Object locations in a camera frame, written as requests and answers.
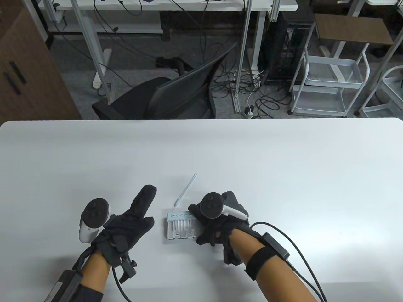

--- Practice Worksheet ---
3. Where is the black braided cable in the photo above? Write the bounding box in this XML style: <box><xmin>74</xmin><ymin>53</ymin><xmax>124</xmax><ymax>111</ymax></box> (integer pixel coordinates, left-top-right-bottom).
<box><xmin>73</xmin><ymin>246</ymin><xmax>95</xmax><ymax>271</ymax></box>

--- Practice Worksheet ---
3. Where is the black arm sleeve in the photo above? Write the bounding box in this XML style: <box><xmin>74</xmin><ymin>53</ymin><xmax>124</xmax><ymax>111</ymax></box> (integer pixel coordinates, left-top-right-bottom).
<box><xmin>74</xmin><ymin>284</ymin><xmax>104</xmax><ymax>302</ymax></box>

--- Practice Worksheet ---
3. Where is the person's right forearm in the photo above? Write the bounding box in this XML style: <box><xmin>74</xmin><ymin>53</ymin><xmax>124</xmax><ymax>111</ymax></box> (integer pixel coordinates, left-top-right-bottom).
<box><xmin>230</xmin><ymin>230</ymin><xmax>318</xmax><ymax>302</ymax></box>

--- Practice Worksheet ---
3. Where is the tangle of black floor cables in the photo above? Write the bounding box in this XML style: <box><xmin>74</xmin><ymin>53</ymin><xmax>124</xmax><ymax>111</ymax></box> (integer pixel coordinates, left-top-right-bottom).
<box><xmin>211</xmin><ymin>61</ymin><xmax>293</xmax><ymax>118</ymax></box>

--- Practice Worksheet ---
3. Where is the white toy piano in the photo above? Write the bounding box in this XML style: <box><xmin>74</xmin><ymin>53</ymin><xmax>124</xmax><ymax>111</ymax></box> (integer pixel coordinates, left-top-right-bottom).
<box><xmin>164</xmin><ymin>211</ymin><xmax>203</xmax><ymax>243</ymax></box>

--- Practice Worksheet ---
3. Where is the black forearm sensor box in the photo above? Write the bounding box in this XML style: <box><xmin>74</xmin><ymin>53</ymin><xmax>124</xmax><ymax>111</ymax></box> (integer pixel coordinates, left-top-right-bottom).
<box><xmin>262</xmin><ymin>233</ymin><xmax>290</xmax><ymax>261</ymax></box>

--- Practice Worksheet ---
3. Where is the black computer tower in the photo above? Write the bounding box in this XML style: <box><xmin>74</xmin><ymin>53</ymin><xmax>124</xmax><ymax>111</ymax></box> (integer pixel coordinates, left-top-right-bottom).
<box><xmin>263</xmin><ymin>11</ymin><xmax>315</xmax><ymax>84</ymax></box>

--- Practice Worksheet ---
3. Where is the white and black controller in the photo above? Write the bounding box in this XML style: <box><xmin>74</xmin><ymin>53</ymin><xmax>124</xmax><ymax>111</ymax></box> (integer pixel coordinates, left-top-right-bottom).
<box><xmin>79</xmin><ymin>198</ymin><xmax>111</xmax><ymax>243</ymax></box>
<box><xmin>201</xmin><ymin>193</ymin><xmax>248</xmax><ymax>220</ymax></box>

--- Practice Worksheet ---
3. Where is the long black cable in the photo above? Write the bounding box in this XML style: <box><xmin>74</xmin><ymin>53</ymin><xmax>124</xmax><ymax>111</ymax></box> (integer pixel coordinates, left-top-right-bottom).
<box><xmin>250</xmin><ymin>221</ymin><xmax>328</xmax><ymax>302</ymax></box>

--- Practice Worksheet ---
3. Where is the smooth black cable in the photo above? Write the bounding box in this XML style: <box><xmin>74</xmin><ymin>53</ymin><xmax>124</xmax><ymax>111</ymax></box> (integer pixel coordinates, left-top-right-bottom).
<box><xmin>111</xmin><ymin>267</ymin><xmax>133</xmax><ymax>302</ymax></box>

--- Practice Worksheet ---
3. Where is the brown top side table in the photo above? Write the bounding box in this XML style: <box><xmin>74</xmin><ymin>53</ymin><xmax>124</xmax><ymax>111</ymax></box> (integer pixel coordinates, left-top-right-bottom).
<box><xmin>314</xmin><ymin>13</ymin><xmax>394</xmax><ymax>63</ymax></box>

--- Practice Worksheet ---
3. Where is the person's left forearm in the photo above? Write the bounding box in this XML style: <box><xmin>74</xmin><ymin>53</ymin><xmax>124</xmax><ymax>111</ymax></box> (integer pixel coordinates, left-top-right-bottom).
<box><xmin>74</xmin><ymin>251</ymin><xmax>111</xmax><ymax>302</ymax></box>

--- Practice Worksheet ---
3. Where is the black office chair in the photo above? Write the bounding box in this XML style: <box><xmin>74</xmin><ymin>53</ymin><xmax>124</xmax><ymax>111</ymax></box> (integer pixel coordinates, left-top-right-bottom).
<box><xmin>91</xmin><ymin>42</ymin><xmax>238</xmax><ymax>120</ymax></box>

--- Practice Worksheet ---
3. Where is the person's right hand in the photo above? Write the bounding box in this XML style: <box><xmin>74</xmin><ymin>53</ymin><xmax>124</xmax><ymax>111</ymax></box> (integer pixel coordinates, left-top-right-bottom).
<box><xmin>188</xmin><ymin>191</ymin><xmax>263</xmax><ymax>249</ymax></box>

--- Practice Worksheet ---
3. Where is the brown wooden cabinet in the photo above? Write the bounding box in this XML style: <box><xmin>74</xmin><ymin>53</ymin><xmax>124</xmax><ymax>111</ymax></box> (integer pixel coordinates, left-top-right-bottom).
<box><xmin>0</xmin><ymin>8</ymin><xmax>82</xmax><ymax>121</ymax></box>

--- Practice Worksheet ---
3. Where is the white background desk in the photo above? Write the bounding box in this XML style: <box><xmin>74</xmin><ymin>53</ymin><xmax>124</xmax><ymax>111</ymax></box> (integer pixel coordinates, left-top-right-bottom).
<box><xmin>39</xmin><ymin>0</ymin><xmax>299</xmax><ymax>88</ymax></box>

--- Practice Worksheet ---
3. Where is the white metal utility cart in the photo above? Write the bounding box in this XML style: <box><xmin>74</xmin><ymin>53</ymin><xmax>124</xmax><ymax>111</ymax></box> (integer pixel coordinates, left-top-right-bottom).
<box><xmin>359</xmin><ymin>64</ymin><xmax>403</xmax><ymax>118</ymax></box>
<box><xmin>288</xmin><ymin>22</ymin><xmax>370</xmax><ymax>117</ymax></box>

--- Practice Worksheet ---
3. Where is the grey forearm sensor box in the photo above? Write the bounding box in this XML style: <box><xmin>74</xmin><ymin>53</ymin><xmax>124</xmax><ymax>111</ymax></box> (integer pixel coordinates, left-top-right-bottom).
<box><xmin>44</xmin><ymin>270</ymin><xmax>83</xmax><ymax>302</ymax></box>

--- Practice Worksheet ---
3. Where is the aluminium frame post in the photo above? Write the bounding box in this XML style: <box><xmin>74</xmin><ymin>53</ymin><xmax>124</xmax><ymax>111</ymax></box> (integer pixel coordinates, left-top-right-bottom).
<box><xmin>234</xmin><ymin>0</ymin><xmax>253</xmax><ymax>113</ymax></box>
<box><xmin>268</xmin><ymin>0</ymin><xmax>281</xmax><ymax>22</ymax></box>
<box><xmin>70</xmin><ymin>0</ymin><xmax>115</xmax><ymax>105</ymax></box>

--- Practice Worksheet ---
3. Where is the person's left hand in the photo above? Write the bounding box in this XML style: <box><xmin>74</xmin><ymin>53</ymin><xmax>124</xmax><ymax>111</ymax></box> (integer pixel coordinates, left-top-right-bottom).
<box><xmin>91</xmin><ymin>185</ymin><xmax>157</xmax><ymax>268</ymax></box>

